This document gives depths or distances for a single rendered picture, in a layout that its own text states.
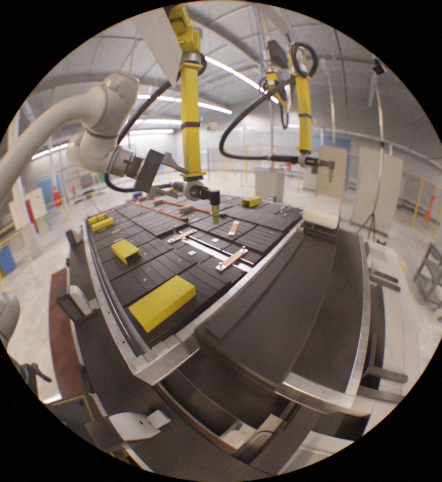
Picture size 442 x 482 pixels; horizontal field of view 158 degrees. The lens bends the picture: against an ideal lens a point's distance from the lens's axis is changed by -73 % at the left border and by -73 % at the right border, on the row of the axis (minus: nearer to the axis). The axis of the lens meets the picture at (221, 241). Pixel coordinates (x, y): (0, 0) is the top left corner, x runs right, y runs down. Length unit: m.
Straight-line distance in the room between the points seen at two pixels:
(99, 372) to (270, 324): 0.49
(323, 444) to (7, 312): 0.93
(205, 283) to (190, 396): 0.68
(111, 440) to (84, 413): 0.96
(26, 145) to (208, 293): 0.53
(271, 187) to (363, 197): 2.71
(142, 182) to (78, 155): 0.22
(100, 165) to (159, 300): 0.39
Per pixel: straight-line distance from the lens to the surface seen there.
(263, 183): 5.05
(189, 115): 0.64
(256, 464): 0.47
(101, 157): 0.48
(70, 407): 1.41
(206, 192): 0.53
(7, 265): 6.15
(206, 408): 0.94
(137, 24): 0.43
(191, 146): 0.62
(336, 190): 4.73
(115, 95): 0.42
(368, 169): 4.69
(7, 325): 0.69
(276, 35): 11.94
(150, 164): 0.51
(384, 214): 4.90
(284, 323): 0.26
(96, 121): 0.41
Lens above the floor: 1.31
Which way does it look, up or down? 29 degrees down
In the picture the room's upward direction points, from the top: 2 degrees counter-clockwise
